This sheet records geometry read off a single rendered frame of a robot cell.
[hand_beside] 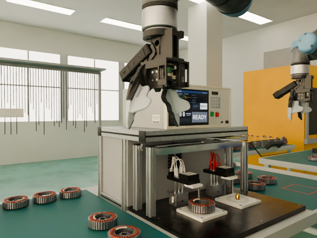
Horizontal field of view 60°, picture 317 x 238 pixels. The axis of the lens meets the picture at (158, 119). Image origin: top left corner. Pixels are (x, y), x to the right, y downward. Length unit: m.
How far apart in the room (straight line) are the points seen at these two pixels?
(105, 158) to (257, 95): 4.02
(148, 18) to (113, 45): 7.81
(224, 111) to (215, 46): 4.13
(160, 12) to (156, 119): 0.75
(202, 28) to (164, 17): 4.95
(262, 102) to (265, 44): 2.63
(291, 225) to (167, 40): 0.94
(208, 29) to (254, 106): 1.65
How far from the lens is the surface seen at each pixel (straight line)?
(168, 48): 0.55
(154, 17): 0.57
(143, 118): 1.34
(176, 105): 0.62
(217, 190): 1.46
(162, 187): 1.38
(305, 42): 1.19
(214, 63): 5.45
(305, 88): 1.35
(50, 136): 7.50
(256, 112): 5.14
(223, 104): 1.46
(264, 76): 5.11
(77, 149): 7.75
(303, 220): 1.36
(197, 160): 1.51
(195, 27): 5.66
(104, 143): 1.44
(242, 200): 1.38
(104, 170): 1.47
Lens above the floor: 1.18
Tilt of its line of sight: 1 degrees down
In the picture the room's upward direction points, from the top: straight up
